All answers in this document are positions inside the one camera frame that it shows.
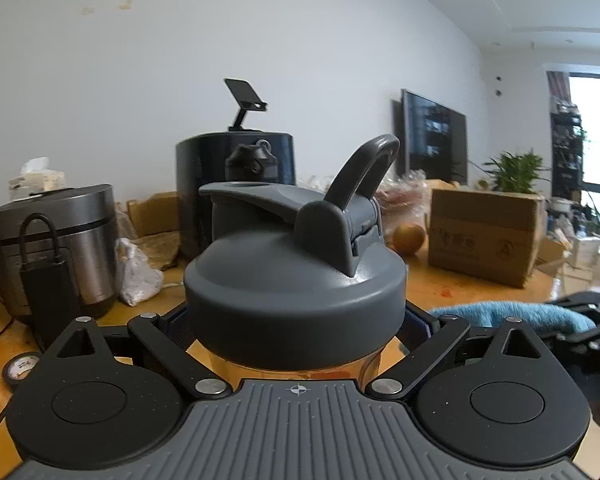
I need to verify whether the round dial gauge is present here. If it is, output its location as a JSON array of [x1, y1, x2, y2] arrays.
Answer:
[[2, 352, 44, 392]]

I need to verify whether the black television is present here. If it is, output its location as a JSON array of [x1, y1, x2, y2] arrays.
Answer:
[[393, 88, 469, 187]]

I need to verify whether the brown cardboard box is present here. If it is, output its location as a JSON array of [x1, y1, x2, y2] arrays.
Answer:
[[427, 187, 547, 289]]

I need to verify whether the green potted plant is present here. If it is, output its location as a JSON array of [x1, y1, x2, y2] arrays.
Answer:
[[472, 149, 552, 196]]

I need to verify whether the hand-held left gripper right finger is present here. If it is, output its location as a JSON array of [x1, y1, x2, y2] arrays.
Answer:
[[365, 305, 543, 401]]

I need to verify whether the grey rice cooker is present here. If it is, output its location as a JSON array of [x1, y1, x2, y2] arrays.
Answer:
[[0, 184, 119, 319]]

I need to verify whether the brown round fruit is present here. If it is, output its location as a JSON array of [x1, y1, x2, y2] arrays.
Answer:
[[392, 223, 427, 256]]

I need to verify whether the white tissue pack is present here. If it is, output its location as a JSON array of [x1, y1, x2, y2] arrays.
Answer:
[[7, 157, 66, 204]]

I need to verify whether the black phone stand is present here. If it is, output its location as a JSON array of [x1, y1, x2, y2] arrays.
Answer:
[[223, 78, 269, 132]]

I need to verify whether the plastic bag of bread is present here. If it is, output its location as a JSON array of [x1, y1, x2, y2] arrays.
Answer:
[[375, 170, 432, 241]]

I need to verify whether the black storage shelf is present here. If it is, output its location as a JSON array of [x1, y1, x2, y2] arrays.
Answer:
[[550, 110, 584, 202]]

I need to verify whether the blue microfibre cloth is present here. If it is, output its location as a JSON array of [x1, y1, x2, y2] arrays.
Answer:
[[429, 301, 597, 337]]

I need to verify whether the dark blue air fryer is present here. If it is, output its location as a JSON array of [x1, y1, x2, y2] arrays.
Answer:
[[175, 131, 297, 262]]

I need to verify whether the grey lid shaker bottle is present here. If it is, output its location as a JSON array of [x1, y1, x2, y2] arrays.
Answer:
[[184, 133, 409, 392]]

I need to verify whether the black frosted water bottle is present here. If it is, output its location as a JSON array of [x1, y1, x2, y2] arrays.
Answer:
[[224, 140, 280, 184]]

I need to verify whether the clear plastic bag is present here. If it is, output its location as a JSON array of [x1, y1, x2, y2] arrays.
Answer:
[[115, 237, 165, 307]]

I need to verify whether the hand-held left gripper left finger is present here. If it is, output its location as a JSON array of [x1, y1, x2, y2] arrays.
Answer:
[[55, 305, 233, 401]]

